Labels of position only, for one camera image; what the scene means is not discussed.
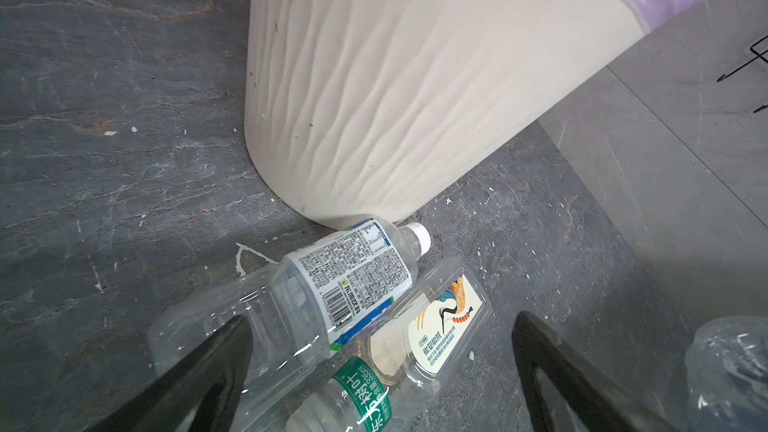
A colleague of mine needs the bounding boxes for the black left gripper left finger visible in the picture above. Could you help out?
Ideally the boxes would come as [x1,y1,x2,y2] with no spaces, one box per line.
[90,315,253,431]

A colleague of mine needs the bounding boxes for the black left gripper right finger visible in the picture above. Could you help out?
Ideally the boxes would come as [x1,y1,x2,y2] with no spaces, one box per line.
[511,311,675,431]

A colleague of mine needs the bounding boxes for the clear bottle white barcode label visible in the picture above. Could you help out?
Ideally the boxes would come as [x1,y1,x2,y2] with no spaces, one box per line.
[148,218,431,431]

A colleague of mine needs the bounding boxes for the crushed bottle blue label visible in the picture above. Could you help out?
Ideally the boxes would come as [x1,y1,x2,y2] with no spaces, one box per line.
[685,316,767,431]

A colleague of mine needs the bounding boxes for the cream ribbed waste bin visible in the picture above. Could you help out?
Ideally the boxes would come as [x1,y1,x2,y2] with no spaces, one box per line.
[244,0,646,228]

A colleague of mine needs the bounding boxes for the black wire hook rack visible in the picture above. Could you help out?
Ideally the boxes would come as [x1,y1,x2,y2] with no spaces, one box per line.
[716,32,768,115]

